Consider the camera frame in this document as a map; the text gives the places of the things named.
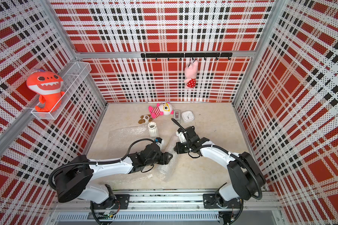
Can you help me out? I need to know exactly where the small white ribbed vase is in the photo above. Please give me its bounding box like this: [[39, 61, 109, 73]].
[[148, 122, 159, 138]]

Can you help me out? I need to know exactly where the bubble wrap sheet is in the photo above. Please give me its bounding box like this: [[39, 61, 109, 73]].
[[154, 136, 180, 182], [92, 125, 154, 185]]

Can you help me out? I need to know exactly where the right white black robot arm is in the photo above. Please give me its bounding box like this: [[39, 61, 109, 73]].
[[174, 126, 266, 208]]

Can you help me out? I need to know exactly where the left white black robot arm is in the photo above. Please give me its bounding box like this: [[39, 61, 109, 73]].
[[48, 137, 173, 207]]

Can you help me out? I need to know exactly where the white square clock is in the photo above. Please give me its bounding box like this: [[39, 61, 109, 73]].
[[181, 111, 195, 123]]

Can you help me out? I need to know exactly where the grey tape dispenser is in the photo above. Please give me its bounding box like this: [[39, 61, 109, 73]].
[[173, 110, 181, 123]]

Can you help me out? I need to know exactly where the brown white dog plush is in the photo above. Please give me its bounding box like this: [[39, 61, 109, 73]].
[[138, 114, 153, 124]]

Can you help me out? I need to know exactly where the pink striped owl plush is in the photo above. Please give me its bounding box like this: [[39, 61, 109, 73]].
[[148, 102, 175, 119]]

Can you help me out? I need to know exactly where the pink pig plush toy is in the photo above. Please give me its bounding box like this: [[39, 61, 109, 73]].
[[184, 60, 199, 89]]

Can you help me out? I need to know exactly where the orange shark plush toy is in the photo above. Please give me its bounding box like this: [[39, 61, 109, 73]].
[[26, 70, 65, 113]]

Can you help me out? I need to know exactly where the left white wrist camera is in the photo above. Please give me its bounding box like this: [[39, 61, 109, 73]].
[[154, 137, 165, 149]]

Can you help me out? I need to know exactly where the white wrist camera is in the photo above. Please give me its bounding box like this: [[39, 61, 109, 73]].
[[176, 131, 187, 143], [154, 137, 165, 149]]

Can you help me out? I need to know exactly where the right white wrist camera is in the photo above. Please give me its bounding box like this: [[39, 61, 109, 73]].
[[176, 131, 187, 143]]

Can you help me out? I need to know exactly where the aluminium front rail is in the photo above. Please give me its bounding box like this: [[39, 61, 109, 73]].
[[49, 189, 282, 212]]

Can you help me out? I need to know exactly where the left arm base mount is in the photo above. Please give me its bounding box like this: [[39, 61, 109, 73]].
[[90, 194, 130, 210]]

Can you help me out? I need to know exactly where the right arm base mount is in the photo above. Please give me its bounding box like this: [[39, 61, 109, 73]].
[[203, 193, 241, 209]]

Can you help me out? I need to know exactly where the black wall hook rail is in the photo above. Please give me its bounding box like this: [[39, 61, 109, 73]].
[[141, 52, 233, 60]]

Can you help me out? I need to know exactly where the clear acrylic wall shelf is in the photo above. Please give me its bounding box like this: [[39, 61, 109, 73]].
[[31, 62, 91, 120]]

